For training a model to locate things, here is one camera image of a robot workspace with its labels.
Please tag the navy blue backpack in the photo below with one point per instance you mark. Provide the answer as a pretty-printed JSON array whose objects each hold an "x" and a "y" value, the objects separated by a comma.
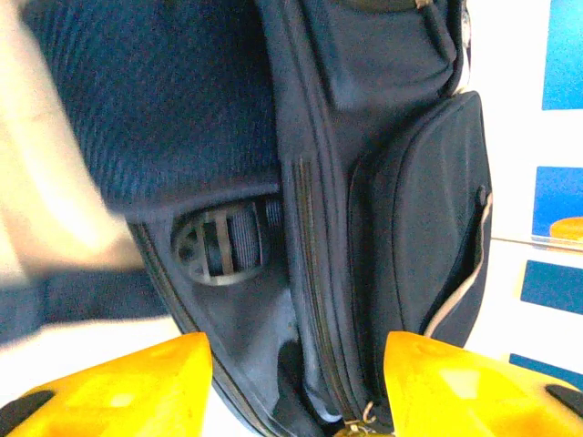
[{"x": 228, "y": 136}]

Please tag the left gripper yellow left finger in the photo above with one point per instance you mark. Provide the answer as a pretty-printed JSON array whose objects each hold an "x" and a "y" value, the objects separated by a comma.
[{"x": 136, "y": 391}]

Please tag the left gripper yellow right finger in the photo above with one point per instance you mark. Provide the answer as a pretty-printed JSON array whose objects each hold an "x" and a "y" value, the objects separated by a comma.
[{"x": 464, "y": 396}]

